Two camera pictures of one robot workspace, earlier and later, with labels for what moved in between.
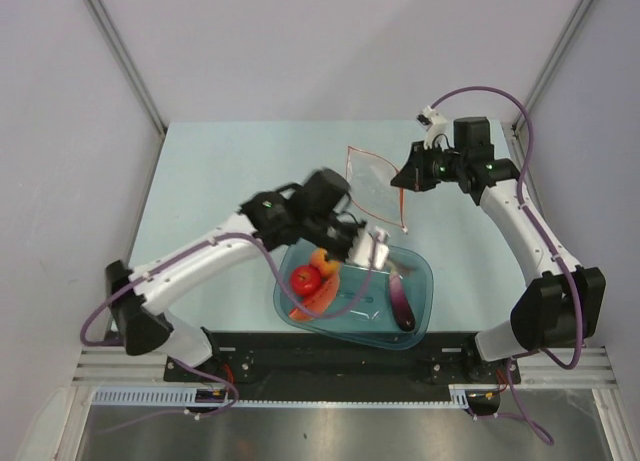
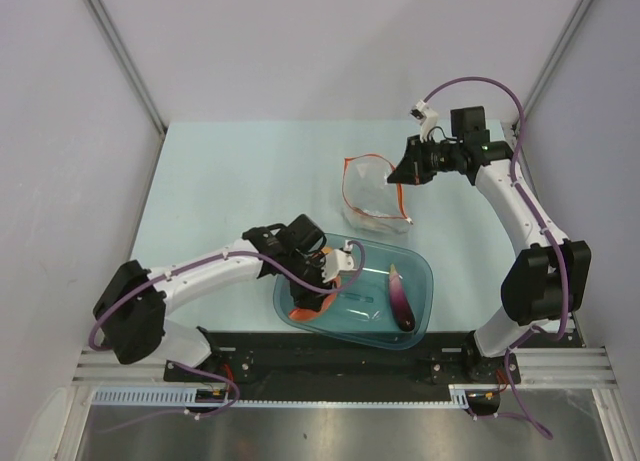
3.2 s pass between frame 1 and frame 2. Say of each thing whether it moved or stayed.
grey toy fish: moved
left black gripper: moved
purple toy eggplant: stayed
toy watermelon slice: stayed
